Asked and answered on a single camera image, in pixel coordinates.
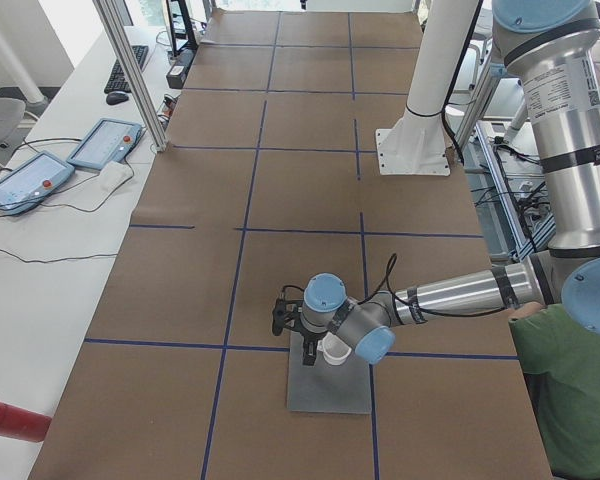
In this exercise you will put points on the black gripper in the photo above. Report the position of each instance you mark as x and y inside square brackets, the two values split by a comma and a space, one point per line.
[311, 339]

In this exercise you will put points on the white plastic cup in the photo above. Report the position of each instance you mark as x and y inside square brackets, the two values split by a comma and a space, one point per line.
[335, 351]

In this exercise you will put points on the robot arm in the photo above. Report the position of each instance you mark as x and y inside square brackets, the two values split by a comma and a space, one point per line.
[547, 45]

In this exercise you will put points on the grey closed laptop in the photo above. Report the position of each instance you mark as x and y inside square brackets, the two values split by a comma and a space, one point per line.
[323, 388]

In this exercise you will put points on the white cloth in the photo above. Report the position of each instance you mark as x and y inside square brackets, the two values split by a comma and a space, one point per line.
[113, 175]

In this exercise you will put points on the person in green shirt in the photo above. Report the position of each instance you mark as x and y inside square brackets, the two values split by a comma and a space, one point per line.
[561, 362]

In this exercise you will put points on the teach pendant far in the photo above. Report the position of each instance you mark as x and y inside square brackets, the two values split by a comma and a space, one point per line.
[110, 140]

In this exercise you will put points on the teach pendant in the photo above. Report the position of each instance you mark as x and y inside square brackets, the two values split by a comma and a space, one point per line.
[32, 182]
[110, 140]

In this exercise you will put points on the black computer box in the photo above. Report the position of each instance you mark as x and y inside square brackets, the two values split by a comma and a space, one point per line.
[178, 72]

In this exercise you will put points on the black computer mouse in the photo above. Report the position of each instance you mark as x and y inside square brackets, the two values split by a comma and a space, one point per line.
[116, 97]

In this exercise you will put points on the teach pendant near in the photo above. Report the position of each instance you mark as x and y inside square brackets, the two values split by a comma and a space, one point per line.
[32, 182]

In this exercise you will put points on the red bottle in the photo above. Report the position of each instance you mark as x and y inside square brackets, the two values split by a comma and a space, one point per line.
[22, 424]

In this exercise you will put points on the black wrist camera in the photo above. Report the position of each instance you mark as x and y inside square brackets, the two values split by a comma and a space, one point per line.
[286, 315]

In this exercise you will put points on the white metal base plate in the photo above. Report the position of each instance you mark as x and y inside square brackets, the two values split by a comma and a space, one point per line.
[416, 151]

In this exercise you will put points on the white camera mast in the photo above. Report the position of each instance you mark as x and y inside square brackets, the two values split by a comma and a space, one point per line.
[449, 26]

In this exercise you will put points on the aluminium frame post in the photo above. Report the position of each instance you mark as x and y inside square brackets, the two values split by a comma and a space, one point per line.
[114, 28]

